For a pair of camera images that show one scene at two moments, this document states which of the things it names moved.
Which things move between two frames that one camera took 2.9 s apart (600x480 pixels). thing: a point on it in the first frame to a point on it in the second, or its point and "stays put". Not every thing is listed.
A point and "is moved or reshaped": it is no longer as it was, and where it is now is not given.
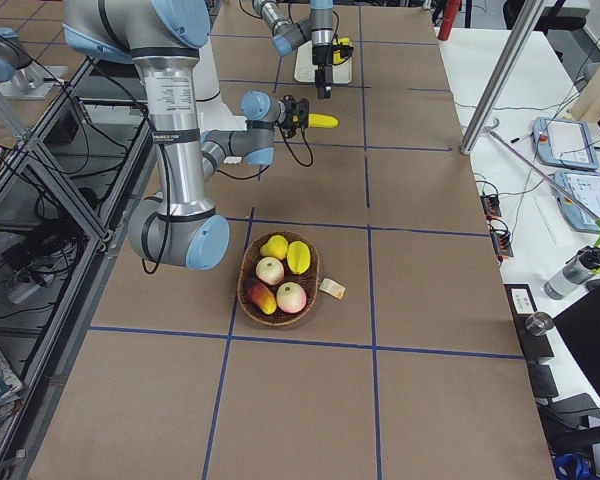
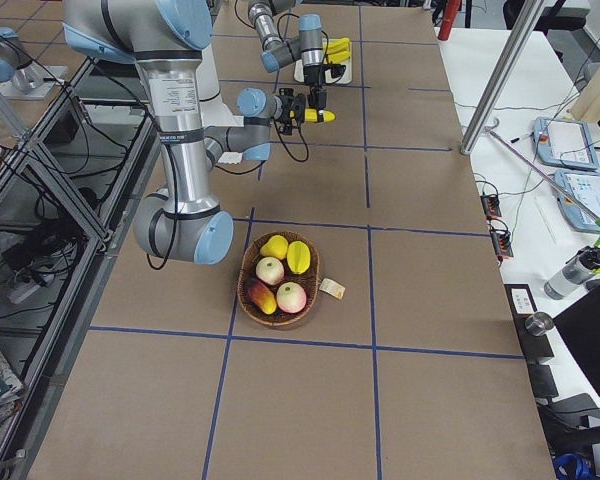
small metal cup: [539, 322] stays put
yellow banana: [323, 121] is moved or reshaped
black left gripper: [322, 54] to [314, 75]
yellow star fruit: [298, 257] stays put
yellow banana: [336, 54] stays put
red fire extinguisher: [450, 13] stays put
